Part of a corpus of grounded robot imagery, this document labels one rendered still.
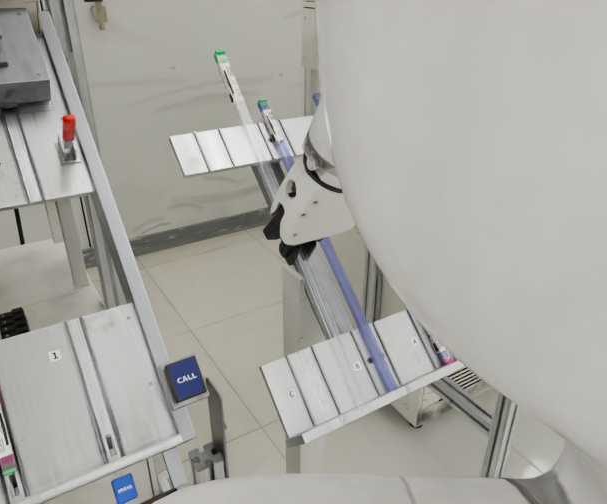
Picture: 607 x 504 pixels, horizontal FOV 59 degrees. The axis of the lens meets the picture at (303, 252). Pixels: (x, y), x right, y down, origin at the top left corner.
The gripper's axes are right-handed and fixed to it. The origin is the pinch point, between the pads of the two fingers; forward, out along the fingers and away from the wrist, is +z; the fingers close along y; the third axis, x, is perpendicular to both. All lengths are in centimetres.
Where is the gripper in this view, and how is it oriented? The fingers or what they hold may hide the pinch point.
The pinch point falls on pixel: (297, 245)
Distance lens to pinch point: 68.1
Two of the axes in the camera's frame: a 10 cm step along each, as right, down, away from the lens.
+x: -4.4, -8.0, 3.9
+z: -2.8, 5.4, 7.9
